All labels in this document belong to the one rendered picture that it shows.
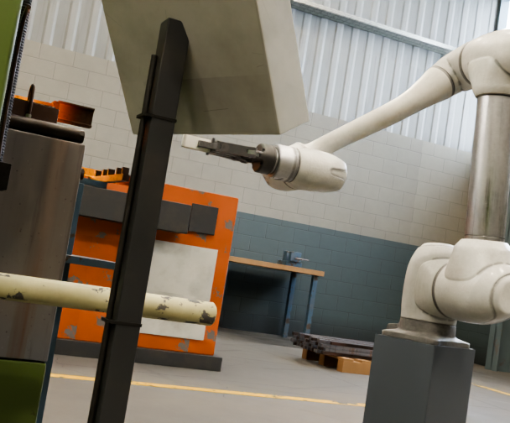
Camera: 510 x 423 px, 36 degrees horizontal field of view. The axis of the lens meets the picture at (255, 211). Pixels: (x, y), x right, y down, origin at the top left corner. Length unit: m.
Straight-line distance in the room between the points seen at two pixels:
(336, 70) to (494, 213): 8.87
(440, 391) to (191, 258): 3.59
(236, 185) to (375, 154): 2.12
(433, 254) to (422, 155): 9.26
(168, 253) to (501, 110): 3.73
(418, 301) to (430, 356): 0.15
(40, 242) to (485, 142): 1.13
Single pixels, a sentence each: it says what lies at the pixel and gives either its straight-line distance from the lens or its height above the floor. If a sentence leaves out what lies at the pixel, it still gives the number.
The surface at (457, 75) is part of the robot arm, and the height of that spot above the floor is 1.33.
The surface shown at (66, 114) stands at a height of 0.99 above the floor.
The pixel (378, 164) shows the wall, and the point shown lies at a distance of 11.01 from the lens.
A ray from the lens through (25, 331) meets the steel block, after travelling 1.63.
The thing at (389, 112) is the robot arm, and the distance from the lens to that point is 2.15.
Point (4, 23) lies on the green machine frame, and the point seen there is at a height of 1.04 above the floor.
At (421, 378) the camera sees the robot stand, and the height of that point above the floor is 0.51.
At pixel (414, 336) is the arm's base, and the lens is 2.17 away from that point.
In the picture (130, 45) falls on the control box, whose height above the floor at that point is 1.05.
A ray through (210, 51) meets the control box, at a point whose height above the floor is 1.03.
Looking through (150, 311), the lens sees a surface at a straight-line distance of 1.44.
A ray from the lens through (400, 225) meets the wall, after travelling 11.17.
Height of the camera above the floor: 0.70
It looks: 5 degrees up
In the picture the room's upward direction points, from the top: 9 degrees clockwise
